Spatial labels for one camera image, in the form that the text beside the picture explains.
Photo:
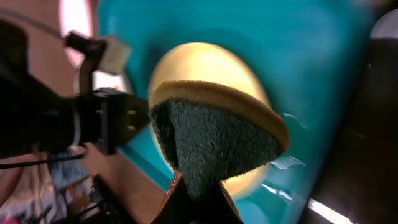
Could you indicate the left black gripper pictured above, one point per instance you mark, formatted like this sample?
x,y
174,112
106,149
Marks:
x,y
107,118

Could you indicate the black water tray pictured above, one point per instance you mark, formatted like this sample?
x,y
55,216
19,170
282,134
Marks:
x,y
358,183

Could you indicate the yellow-green plate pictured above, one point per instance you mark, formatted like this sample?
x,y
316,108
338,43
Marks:
x,y
212,63

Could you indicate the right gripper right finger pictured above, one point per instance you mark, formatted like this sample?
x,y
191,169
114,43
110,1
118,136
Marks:
x,y
220,207

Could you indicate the green yellow sponge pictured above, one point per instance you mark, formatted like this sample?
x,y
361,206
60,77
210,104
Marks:
x,y
210,132

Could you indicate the teal plastic tray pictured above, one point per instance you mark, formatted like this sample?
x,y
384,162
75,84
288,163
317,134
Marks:
x,y
304,53

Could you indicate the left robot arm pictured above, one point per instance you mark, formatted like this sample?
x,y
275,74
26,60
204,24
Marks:
x,y
32,115

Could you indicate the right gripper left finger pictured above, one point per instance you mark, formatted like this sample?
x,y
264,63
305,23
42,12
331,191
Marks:
x,y
177,207

